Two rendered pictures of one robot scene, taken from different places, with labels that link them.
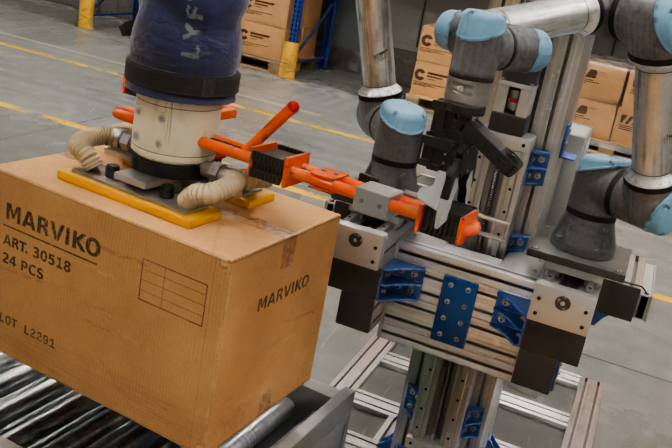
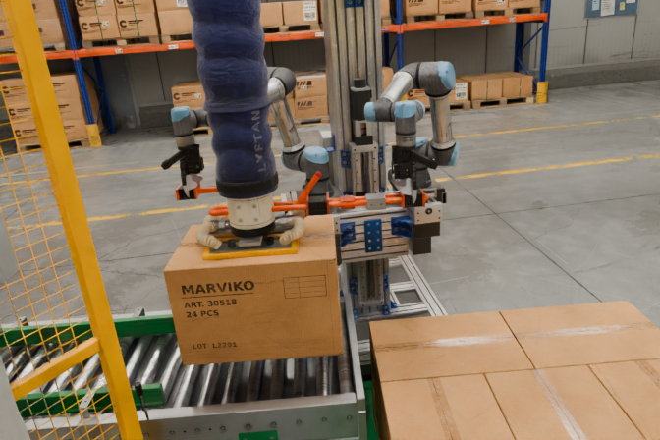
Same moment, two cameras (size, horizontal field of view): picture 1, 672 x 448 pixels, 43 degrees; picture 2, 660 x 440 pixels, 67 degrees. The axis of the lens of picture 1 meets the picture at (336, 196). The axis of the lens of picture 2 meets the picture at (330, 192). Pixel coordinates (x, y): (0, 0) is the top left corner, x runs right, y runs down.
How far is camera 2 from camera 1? 0.85 m
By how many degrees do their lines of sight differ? 24
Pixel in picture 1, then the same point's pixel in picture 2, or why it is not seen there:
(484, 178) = (360, 169)
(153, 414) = (308, 349)
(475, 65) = (412, 127)
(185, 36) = (257, 161)
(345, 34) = (118, 107)
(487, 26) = (412, 109)
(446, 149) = (407, 167)
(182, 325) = (315, 300)
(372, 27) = (285, 117)
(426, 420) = (366, 291)
